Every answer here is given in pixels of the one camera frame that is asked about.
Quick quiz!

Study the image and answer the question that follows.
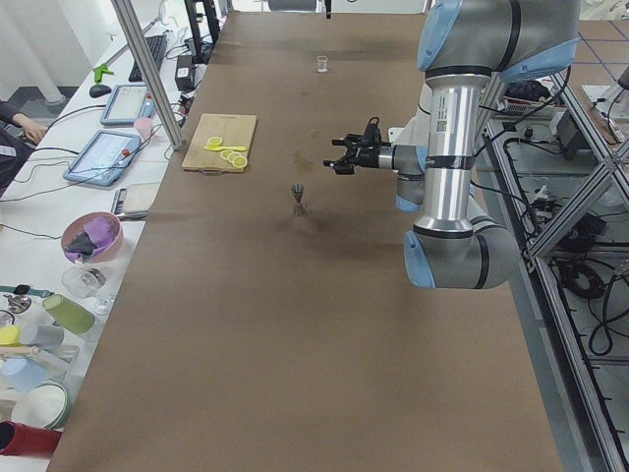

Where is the yellow plastic knife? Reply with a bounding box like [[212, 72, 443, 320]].
[[203, 146, 248, 152]]

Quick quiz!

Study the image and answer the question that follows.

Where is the steel jigger measuring cup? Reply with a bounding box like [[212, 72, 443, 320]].
[[291, 183, 308, 216]]

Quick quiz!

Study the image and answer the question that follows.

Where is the lemon slice near handle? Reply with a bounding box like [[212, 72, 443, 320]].
[[231, 155, 248, 169]]

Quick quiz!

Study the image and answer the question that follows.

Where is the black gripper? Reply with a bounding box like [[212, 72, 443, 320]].
[[323, 0, 379, 175]]

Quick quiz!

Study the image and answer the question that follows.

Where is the pink bowl with cloths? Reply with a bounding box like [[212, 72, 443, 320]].
[[61, 211, 124, 264]]

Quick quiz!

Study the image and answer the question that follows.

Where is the clear glass shaker cup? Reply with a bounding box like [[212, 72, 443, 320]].
[[316, 55, 328, 74]]

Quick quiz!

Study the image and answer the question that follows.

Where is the black keyboard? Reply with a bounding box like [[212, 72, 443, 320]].
[[128, 33, 168, 83]]

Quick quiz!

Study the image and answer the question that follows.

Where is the blue teach pendant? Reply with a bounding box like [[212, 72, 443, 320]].
[[63, 130, 142, 187], [100, 83, 154, 127]]

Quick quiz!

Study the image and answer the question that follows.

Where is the blue teach pendant far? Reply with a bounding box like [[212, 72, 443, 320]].
[[100, 83, 154, 127]]

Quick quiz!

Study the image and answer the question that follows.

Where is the wine glass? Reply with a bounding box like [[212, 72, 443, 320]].
[[62, 266, 114, 316]]

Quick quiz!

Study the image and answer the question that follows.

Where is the aluminium frame post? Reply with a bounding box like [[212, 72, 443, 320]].
[[111, 0, 184, 150]]

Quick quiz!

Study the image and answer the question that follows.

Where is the blue teach pendant near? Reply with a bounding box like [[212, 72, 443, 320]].
[[63, 130, 142, 187]]

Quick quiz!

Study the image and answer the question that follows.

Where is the pink cup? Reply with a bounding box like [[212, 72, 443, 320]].
[[134, 117, 153, 142]]

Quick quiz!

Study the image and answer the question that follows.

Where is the green cup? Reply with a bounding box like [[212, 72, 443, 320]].
[[42, 294, 95, 335]]

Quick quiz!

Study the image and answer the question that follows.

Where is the red cylinder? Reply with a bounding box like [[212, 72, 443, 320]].
[[1, 421, 62, 458]]

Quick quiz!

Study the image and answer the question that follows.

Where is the seated person with glasses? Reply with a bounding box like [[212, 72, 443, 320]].
[[1, 100, 47, 194]]

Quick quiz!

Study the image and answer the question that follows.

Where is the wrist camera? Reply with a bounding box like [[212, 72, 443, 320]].
[[361, 116, 381, 147]]

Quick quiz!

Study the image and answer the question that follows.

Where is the brown table mat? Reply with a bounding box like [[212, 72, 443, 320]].
[[50, 13, 562, 471]]

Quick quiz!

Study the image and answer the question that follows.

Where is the lemon slice by knife tip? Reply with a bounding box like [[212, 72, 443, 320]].
[[205, 136, 223, 148]]

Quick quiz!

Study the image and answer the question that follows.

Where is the wooden cutting board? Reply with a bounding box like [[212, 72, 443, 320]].
[[182, 113, 257, 173]]

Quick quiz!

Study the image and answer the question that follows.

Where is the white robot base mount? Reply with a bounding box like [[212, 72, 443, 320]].
[[387, 86, 432, 173]]

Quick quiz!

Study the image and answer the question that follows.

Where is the light blue cup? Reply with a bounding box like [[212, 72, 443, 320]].
[[1, 357, 49, 392]]

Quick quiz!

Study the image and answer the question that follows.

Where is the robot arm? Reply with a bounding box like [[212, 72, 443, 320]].
[[331, 1, 581, 289]]

